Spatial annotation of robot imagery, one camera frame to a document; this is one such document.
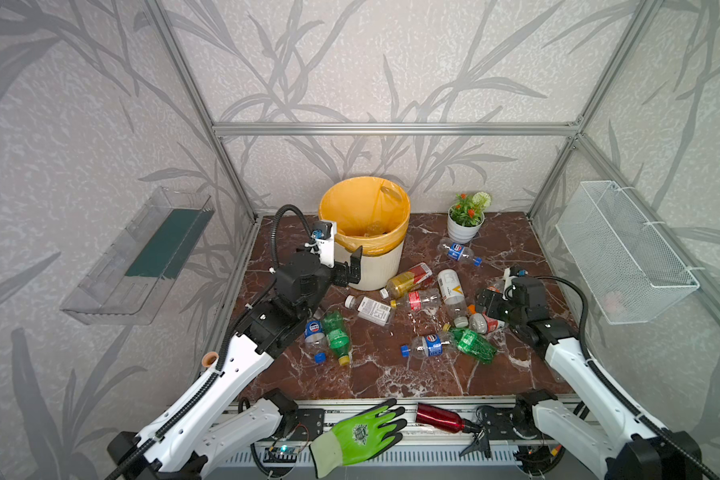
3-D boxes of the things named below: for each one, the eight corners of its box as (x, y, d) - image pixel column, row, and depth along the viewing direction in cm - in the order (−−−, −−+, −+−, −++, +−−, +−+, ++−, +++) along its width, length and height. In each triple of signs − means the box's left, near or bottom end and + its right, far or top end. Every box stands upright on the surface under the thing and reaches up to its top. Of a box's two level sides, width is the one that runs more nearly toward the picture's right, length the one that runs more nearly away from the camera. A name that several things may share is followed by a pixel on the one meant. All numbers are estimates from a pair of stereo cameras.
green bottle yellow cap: (333, 369, 85) (330, 362, 80) (324, 321, 94) (321, 312, 89) (355, 362, 86) (353, 356, 81) (344, 316, 95) (343, 307, 91)
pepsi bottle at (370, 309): (342, 311, 96) (341, 305, 93) (351, 296, 100) (350, 289, 96) (387, 330, 92) (387, 324, 89) (394, 313, 96) (395, 307, 92)
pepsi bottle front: (403, 363, 86) (404, 356, 81) (399, 347, 89) (400, 339, 84) (449, 355, 87) (453, 347, 83) (444, 339, 90) (447, 331, 86)
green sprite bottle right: (437, 339, 90) (439, 334, 87) (445, 323, 93) (447, 317, 90) (489, 367, 85) (493, 363, 82) (495, 349, 88) (499, 344, 85)
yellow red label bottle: (387, 305, 95) (388, 298, 92) (377, 292, 98) (377, 285, 95) (431, 279, 102) (433, 272, 98) (421, 267, 105) (422, 260, 101)
